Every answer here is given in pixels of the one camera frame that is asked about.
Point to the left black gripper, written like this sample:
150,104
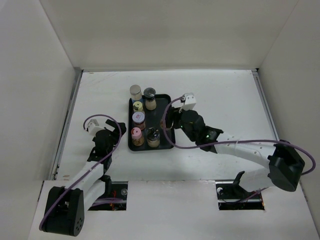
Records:
113,124

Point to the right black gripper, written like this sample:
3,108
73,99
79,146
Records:
169,116

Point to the pink cap spice bottle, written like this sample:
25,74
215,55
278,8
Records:
137,137

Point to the yellow cap sauce bottle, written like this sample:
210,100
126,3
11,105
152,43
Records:
138,107

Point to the black knob cap bottle front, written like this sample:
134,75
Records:
153,137

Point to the black knob cap bottle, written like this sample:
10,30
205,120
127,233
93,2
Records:
153,137
162,124

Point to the clear dome cap spice bottle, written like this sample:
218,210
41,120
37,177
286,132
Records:
150,98

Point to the blue label silver cap bottle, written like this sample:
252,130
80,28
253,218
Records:
136,93

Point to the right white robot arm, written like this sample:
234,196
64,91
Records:
281,165

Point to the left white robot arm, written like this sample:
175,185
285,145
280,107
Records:
66,205

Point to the black rectangular plastic tray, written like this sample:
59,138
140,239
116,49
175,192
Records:
152,119

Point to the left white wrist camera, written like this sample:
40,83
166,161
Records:
93,127

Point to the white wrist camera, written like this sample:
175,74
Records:
188,101
93,127

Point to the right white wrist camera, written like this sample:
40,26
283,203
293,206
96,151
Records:
188,101

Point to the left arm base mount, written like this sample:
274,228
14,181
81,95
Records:
114,199

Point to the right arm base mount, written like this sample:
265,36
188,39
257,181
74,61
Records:
232,197

